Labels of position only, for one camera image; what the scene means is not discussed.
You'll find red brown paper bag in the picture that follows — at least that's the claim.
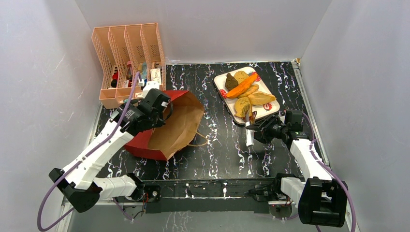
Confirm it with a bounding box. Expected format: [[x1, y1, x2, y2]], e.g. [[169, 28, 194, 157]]
[[124, 90, 205, 161]]

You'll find oval yellow fake bread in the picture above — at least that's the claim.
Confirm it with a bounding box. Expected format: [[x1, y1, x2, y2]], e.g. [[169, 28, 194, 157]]
[[248, 91, 276, 106]]

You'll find yellow speckled bread slice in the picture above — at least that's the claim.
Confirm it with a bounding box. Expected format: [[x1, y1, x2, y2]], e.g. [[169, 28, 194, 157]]
[[234, 97, 252, 118]]

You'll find long yellow fake bread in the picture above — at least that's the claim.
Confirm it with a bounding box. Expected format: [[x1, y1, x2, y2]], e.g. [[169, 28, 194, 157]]
[[237, 85, 259, 99]]

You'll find round yellow fake bread slice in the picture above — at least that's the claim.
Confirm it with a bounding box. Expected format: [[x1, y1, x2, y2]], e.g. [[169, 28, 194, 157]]
[[234, 71, 249, 84]]

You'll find brown twisted fake bread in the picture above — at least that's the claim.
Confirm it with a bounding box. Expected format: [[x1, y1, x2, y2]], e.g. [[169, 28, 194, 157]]
[[225, 73, 238, 91]]

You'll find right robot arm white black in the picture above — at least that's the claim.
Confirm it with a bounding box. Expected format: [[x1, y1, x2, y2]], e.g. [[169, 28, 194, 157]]
[[245, 110, 348, 227]]

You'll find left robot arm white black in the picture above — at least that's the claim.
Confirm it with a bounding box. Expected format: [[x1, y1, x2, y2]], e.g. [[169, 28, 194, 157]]
[[49, 88, 172, 213]]

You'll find white card box in organizer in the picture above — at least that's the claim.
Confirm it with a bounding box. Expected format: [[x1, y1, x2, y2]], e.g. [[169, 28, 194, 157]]
[[150, 68, 162, 85]]

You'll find pink brown bottle in organizer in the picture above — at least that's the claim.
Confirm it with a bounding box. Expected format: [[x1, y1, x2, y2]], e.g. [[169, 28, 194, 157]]
[[125, 61, 133, 81]]

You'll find blue packet in organizer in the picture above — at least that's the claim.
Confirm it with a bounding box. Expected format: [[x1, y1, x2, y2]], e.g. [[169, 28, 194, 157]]
[[140, 62, 147, 81]]

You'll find red dark bottle in organizer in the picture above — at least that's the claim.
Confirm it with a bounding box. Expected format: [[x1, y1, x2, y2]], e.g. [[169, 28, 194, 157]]
[[110, 71, 118, 88]]

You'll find strawberry print cutting board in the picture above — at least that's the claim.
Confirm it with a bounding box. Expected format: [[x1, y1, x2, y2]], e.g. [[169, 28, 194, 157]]
[[213, 67, 280, 125]]

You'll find pink plastic file organizer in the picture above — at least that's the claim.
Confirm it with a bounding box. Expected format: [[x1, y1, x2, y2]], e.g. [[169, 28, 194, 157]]
[[91, 23, 166, 109]]

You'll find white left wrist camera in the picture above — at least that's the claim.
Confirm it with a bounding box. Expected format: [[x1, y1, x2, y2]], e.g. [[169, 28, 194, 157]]
[[142, 81, 161, 98]]

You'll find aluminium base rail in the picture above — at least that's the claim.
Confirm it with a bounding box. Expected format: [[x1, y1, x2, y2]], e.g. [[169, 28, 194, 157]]
[[60, 181, 353, 206]]

